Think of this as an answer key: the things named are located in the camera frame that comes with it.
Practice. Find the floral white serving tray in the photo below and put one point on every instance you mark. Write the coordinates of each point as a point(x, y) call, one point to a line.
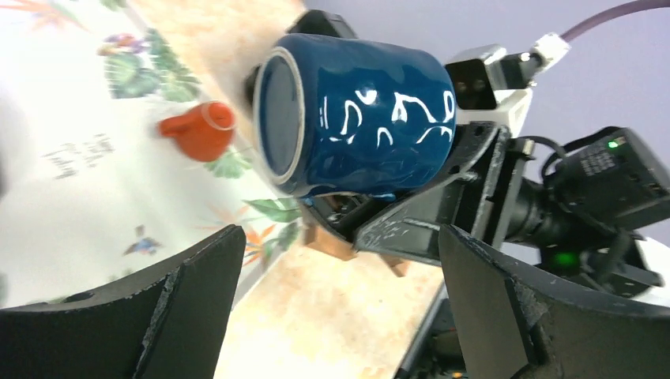
point(90, 191)

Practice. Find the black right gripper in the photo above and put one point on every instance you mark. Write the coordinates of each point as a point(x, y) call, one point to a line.
point(513, 320)

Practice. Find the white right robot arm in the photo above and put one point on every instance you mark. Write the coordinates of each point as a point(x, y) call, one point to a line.
point(611, 180)

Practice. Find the small orange cup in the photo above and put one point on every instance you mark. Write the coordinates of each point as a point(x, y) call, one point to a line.
point(203, 133)

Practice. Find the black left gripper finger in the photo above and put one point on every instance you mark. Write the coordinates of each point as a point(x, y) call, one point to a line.
point(165, 321)

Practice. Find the light wooden block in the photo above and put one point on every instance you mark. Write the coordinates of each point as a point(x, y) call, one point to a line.
point(330, 245)

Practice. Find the navy blue mug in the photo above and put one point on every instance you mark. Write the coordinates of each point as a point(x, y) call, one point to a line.
point(337, 115)

